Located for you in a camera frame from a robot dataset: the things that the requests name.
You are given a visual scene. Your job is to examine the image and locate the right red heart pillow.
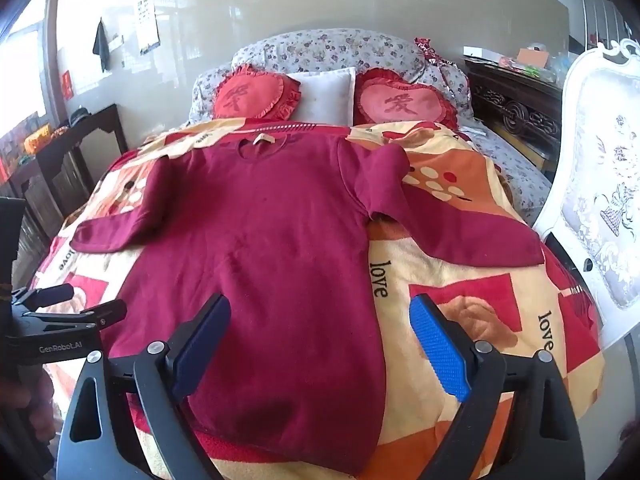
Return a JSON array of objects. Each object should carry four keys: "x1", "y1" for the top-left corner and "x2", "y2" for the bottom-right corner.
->
[{"x1": 354, "y1": 68, "x2": 458, "y2": 130}]

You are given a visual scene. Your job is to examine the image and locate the white ornate chair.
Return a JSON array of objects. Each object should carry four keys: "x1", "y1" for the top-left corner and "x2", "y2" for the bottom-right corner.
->
[{"x1": 534, "y1": 39, "x2": 639, "y2": 348}]

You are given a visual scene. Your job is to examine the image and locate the left red heart pillow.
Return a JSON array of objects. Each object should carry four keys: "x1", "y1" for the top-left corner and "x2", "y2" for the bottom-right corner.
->
[{"x1": 213, "y1": 65, "x2": 302, "y2": 120}]

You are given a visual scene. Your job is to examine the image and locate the small white pillow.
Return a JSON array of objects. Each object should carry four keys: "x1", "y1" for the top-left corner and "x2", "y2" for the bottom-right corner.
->
[{"x1": 288, "y1": 67, "x2": 357, "y2": 127}]

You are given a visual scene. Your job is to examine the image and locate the dark wooden side table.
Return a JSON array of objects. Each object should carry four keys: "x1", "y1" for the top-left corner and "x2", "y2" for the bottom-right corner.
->
[{"x1": 1, "y1": 104, "x2": 128, "y2": 287}]

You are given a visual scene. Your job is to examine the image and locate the metal stair railing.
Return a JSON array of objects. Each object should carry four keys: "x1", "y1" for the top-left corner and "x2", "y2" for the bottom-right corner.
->
[{"x1": 580, "y1": 0, "x2": 632, "y2": 50}]

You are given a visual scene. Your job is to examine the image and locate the dark hanging cloth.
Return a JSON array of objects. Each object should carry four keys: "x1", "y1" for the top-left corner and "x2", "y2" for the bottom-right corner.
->
[{"x1": 92, "y1": 20, "x2": 111, "y2": 73}]

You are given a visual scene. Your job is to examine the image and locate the dark red sweater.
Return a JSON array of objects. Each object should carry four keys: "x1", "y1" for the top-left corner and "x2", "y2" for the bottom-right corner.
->
[{"x1": 70, "y1": 132, "x2": 544, "y2": 474}]

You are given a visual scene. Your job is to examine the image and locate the dark carved wooden cabinet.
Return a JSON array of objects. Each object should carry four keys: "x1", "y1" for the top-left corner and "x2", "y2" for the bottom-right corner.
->
[{"x1": 465, "y1": 58, "x2": 562, "y2": 180}]

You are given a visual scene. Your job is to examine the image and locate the person's left hand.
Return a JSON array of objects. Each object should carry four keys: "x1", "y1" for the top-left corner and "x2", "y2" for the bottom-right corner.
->
[{"x1": 0, "y1": 368, "x2": 55, "y2": 443}]

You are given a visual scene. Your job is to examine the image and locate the red heart pillow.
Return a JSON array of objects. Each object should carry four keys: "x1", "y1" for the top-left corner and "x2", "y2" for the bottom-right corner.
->
[
  {"x1": 354, "y1": 68, "x2": 458, "y2": 130},
  {"x1": 213, "y1": 65, "x2": 302, "y2": 120}
]

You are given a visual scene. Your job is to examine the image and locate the floral bed headboard cover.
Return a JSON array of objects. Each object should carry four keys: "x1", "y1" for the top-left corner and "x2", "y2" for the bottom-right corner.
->
[{"x1": 188, "y1": 28, "x2": 474, "y2": 124}]

